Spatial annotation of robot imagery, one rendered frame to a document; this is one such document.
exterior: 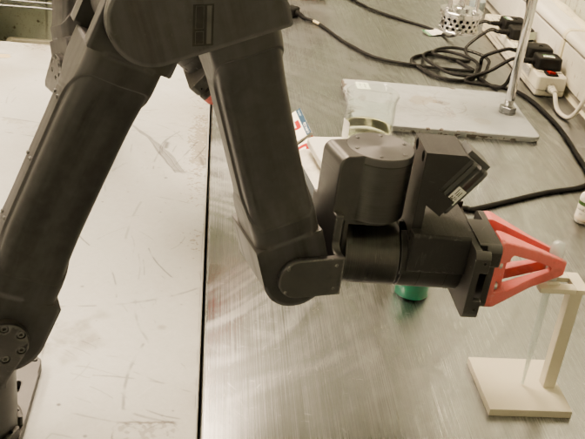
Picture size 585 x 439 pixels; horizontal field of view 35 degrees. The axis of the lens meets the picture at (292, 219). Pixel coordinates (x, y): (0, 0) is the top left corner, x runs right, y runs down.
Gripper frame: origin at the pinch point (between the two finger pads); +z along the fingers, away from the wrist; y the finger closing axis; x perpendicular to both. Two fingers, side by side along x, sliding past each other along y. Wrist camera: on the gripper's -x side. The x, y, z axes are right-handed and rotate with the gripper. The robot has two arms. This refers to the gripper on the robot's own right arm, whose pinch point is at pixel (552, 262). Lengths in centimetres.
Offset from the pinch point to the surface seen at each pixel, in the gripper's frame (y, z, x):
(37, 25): 278, -85, 70
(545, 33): 102, 36, 7
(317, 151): 33.4, -16.9, 5.6
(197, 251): 23.2, -30.7, 14.6
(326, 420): -5.3, -19.2, 14.6
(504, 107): 72, 20, 11
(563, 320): -0.7, 2.3, 5.7
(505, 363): 3.0, -0.3, 13.4
